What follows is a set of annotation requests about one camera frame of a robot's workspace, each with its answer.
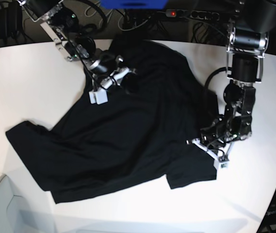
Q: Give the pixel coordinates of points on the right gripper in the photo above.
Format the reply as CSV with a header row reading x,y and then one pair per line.
x,y
110,70

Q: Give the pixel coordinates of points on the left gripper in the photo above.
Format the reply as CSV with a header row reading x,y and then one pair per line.
x,y
213,139

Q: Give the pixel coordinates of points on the black t-shirt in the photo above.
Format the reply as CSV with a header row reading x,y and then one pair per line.
x,y
96,150

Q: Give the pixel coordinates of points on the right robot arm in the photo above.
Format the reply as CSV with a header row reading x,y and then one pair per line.
x,y
72,39

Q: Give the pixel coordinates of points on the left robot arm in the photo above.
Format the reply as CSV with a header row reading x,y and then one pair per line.
x,y
248,39

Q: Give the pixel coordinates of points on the blue box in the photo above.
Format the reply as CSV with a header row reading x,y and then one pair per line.
x,y
134,4

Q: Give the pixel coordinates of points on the white power strip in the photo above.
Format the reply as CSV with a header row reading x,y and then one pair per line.
x,y
202,15

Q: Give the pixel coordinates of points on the white bin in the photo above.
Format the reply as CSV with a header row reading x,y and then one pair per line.
x,y
16,215

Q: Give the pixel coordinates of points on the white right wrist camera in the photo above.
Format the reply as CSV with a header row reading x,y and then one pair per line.
x,y
98,97

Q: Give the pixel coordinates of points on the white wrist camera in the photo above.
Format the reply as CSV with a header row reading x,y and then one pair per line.
x,y
98,97
220,163

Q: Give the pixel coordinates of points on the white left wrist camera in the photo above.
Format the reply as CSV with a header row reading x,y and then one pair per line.
x,y
220,163

